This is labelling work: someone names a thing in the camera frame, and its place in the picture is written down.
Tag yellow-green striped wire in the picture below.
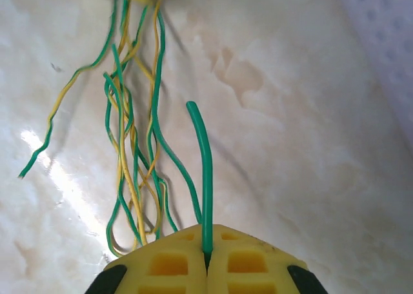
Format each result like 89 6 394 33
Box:
102 0 179 257
17 0 119 179

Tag green wire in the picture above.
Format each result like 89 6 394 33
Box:
185 101 214 263
150 3 203 226

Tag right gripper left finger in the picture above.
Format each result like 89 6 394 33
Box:
84 224 208 294

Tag lavender plastic basket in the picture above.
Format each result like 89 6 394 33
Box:
335 0 413 143

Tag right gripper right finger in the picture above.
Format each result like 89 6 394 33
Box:
206 224 329 294

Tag yellow wire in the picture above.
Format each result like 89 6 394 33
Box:
128 0 164 237
106 32 149 248

